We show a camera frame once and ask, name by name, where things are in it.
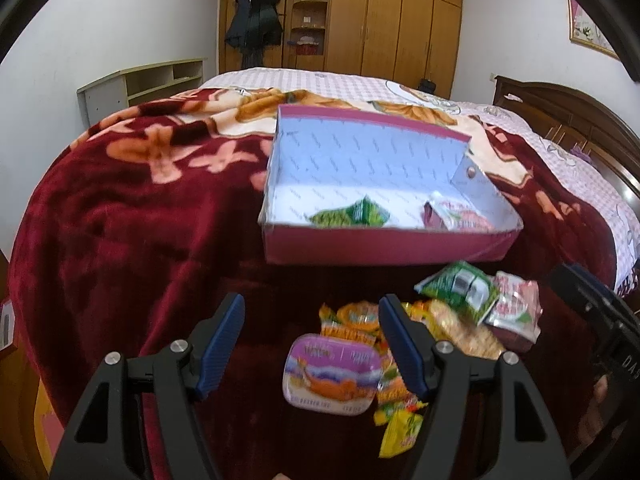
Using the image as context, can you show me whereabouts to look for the white shelf unit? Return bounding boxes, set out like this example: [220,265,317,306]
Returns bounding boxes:
[76,57,208,126]

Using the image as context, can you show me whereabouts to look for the wooden headboard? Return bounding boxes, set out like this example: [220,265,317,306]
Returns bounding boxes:
[492,75,640,221]

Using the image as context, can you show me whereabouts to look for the orange yellow snack packet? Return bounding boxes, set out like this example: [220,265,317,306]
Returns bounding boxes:
[375,345,423,411]

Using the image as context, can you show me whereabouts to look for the red snack packet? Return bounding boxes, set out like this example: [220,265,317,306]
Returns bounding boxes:
[485,271,543,351]
[422,192,501,233]

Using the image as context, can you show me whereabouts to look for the dark hanging coats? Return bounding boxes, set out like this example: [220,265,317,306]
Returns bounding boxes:
[224,0,283,68]

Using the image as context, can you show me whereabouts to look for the person's right hand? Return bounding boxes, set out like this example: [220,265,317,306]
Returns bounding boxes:
[580,374,640,453]

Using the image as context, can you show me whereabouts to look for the small green snack packet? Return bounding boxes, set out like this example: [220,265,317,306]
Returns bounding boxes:
[309,195,391,228]

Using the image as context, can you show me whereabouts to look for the large green snack packet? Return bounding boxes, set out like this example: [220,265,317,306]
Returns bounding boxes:
[414,260,501,325]

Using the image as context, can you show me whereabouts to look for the pink cardboard box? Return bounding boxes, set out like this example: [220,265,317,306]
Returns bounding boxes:
[257,105,524,266]

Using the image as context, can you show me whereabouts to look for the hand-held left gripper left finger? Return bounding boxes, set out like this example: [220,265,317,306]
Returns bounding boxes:
[47,292,246,480]

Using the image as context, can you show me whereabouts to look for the purple jelly cup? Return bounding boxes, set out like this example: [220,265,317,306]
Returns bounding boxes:
[282,332,383,418]

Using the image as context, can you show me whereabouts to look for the pink checked bed sheet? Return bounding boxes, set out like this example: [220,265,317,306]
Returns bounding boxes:
[200,66,640,301]

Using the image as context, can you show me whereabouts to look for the red floral blanket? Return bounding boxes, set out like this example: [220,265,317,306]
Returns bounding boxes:
[7,87,618,480]

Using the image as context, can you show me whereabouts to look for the orange cracker packet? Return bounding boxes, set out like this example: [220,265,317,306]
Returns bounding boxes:
[410,299,506,361]

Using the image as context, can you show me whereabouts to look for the framed wall picture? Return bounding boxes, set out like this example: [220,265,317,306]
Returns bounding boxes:
[567,0,621,61]

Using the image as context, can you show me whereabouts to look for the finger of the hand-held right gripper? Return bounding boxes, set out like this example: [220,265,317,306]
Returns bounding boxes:
[547,263,621,321]

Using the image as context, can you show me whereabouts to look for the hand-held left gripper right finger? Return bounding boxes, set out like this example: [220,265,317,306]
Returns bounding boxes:
[378,295,573,480]

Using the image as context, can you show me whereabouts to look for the wooden wardrobe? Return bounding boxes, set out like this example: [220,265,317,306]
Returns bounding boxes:
[205,0,463,98]

